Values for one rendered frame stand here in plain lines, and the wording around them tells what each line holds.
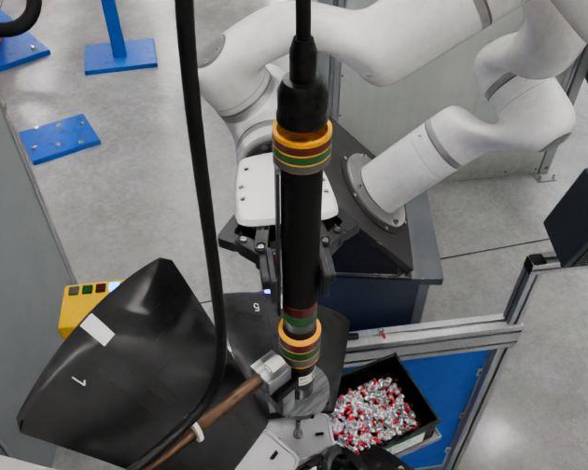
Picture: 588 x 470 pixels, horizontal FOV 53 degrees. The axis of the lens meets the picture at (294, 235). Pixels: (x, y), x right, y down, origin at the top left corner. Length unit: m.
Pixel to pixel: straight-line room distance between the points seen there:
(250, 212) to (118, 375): 0.21
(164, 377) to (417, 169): 0.75
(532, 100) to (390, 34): 0.54
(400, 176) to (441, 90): 1.50
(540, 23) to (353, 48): 0.38
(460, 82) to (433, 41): 2.06
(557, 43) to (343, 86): 1.67
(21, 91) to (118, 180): 1.13
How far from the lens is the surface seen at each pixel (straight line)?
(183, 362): 0.65
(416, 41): 0.67
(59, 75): 4.11
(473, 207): 2.96
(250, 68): 0.64
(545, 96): 1.17
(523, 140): 1.16
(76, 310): 1.12
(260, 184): 0.59
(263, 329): 0.90
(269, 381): 0.60
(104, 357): 0.63
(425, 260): 1.36
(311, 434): 0.80
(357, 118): 2.66
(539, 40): 0.97
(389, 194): 1.26
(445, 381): 1.53
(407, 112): 2.72
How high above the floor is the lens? 1.91
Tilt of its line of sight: 45 degrees down
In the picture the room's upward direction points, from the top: straight up
